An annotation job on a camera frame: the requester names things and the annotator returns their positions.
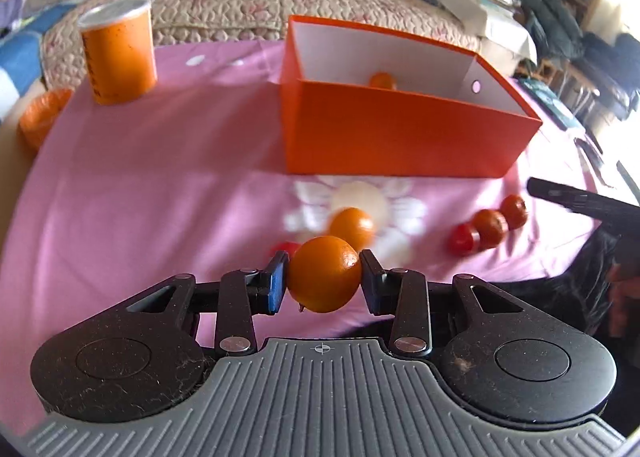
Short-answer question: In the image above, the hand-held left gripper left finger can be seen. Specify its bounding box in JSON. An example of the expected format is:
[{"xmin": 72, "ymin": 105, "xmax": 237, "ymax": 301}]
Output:
[{"xmin": 125, "ymin": 251, "xmax": 291, "ymax": 357}]

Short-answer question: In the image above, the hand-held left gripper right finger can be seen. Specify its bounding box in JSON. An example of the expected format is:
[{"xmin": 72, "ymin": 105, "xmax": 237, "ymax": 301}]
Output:
[{"xmin": 359, "ymin": 249, "xmax": 527, "ymax": 358}]

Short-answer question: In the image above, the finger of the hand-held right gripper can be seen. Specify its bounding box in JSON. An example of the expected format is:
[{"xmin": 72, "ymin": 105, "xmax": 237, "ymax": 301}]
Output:
[{"xmin": 527, "ymin": 177, "xmax": 640, "ymax": 225}]

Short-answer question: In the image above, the large orange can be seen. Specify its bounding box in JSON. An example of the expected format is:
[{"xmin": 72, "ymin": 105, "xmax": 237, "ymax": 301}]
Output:
[{"xmin": 287, "ymin": 235, "xmax": 362, "ymax": 314}]

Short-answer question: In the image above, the orange cardboard box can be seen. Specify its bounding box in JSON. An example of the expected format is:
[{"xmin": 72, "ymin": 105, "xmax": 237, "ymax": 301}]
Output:
[{"xmin": 279, "ymin": 14, "xmax": 544, "ymax": 179}]

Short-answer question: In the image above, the red cherry tomato right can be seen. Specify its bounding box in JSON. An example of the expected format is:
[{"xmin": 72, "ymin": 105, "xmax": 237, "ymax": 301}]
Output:
[{"xmin": 500, "ymin": 194, "xmax": 529, "ymax": 231}]

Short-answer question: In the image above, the red cherry tomato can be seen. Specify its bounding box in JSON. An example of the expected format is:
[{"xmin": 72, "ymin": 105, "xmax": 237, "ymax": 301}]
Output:
[
  {"xmin": 500, "ymin": 194, "xmax": 529, "ymax": 231},
  {"xmin": 472, "ymin": 209, "xmax": 509, "ymax": 251}
]

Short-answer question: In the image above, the red cherry tomato middle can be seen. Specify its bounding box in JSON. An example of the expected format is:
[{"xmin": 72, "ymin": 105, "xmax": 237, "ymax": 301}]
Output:
[{"xmin": 472, "ymin": 209, "xmax": 509, "ymax": 251}]

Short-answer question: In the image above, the teal book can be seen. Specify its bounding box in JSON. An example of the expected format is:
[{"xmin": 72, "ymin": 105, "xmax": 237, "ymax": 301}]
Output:
[{"xmin": 517, "ymin": 77, "xmax": 583, "ymax": 131}]

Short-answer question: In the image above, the black office chair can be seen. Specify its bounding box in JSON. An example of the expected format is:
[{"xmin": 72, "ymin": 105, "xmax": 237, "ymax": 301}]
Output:
[{"xmin": 570, "ymin": 30, "xmax": 640, "ymax": 123}]

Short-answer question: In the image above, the pink flower print tablecloth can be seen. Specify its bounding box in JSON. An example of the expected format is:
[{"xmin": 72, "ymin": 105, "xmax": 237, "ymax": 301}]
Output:
[{"xmin": 0, "ymin": 37, "xmax": 626, "ymax": 438}]

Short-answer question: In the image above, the white cloth covered cabinet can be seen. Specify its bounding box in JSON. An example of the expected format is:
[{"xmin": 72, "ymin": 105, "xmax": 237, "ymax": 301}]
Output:
[{"xmin": 422, "ymin": 0, "xmax": 538, "ymax": 63}]

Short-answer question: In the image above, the dark green padded jacket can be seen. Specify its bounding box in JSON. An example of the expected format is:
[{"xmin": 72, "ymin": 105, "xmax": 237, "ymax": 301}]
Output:
[{"xmin": 492, "ymin": 0, "xmax": 586, "ymax": 63}]

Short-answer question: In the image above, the small orange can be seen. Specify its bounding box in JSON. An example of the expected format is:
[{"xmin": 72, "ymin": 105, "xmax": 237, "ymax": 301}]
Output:
[{"xmin": 368, "ymin": 72, "xmax": 399, "ymax": 91}]

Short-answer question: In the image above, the orange cylinder can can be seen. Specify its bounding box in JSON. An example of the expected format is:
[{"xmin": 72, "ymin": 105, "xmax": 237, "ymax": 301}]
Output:
[{"xmin": 77, "ymin": 0, "xmax": 159, "ymax": 106}]

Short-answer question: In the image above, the quilted beige sofa cover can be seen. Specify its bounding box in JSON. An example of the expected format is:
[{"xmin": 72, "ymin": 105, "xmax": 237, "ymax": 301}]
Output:
[{"xmin": 42, "ymin": 0, "xmax": 483, "ymax": 88}]

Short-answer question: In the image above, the small orange basket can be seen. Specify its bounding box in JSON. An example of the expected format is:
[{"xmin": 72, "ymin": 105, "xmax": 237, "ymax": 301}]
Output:
[{"xmin": 18, "ymin": 87, "xmax": 75, "ymax": 150}]

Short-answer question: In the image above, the blue and white cloth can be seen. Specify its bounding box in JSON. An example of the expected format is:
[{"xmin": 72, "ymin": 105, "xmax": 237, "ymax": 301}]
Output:
[{"xmin": 0, "ymin": 30, "xmax": 48, "ymax": 113}]

